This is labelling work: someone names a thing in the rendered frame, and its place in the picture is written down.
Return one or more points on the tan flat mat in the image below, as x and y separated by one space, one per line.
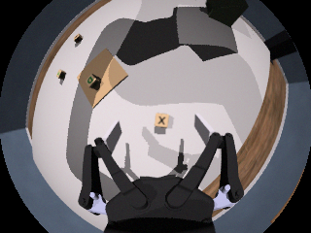
107 70

